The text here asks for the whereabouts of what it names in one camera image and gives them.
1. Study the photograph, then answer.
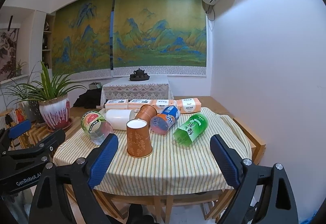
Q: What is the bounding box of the brown paper cup gold rim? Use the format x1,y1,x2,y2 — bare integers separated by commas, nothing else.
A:
127,119,152,158

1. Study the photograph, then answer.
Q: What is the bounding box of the grapefruit label plastic cup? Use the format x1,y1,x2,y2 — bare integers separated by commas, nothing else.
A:
81,111,113,145

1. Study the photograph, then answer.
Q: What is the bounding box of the white paper cup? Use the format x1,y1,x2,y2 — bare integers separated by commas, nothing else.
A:
105,109,135,131

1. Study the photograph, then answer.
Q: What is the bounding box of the green tea label cup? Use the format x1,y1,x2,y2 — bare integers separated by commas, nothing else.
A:
174,113,208,147

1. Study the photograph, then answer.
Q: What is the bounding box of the brown paper cup lying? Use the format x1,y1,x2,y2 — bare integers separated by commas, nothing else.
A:
135,104,157,125

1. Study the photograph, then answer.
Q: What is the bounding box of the blue orange label cup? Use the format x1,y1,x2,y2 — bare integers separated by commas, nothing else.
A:
150,105,180,135

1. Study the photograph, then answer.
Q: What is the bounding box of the red white flower pot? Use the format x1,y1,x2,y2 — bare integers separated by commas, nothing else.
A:
39,94,70,130

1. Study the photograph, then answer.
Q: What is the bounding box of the green spider plant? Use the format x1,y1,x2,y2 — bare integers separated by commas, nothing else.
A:
1,61,86,104

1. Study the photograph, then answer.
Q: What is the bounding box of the tissue pack far left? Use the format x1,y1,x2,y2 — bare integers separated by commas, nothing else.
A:
105,99,128,110

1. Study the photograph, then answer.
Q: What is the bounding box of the tissue pack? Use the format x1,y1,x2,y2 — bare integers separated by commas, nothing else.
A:
105,99,128,110
176,98,201,114
128,99,152,112
150,99,177,113

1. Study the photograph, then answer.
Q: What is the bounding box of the black bag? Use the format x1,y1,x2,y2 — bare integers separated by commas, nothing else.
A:
73,88,102,109

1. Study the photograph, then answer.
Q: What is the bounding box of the striped tablecloth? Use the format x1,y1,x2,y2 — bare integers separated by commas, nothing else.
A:
95,107,252,196

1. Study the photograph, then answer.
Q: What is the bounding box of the small green box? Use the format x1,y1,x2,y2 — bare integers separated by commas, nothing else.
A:
88,82,102,90

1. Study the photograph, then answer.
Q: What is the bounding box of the tissue pack far right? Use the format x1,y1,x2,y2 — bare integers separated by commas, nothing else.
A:
176,98,201,114

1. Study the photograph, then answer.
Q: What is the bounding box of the lace covered side table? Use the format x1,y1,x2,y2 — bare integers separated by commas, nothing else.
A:
100,75,174,106

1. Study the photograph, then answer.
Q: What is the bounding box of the black teapot set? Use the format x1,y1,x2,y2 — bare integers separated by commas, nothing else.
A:
129,68,150,82

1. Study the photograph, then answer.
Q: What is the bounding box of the flower scroll painting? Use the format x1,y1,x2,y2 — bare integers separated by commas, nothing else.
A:
0,29,19,81

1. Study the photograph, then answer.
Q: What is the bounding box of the left landscape painting blind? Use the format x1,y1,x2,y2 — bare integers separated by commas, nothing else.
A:
51,0,113,80

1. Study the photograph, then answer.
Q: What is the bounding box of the landscape painting blind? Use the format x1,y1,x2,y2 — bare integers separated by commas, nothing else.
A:
113,0,207,77
51,0,113,80

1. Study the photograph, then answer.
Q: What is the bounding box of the right landscape painting blind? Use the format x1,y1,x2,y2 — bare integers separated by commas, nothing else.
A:
113,0,207,77

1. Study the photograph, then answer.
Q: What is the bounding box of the wooden wall shelf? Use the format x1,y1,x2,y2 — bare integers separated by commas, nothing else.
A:
42,14,55,69

